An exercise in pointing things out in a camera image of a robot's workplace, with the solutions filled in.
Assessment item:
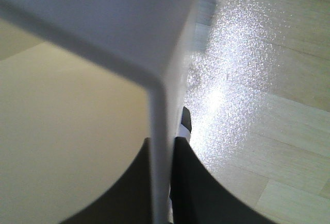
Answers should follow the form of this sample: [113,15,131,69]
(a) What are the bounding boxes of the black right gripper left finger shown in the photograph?
[62,138,152,223]

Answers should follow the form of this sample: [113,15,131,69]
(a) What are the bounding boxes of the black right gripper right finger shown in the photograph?
[170,107,272,223]

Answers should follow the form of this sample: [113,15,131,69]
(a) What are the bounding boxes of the white plastic trash bin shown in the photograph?
[1,0,212,223]

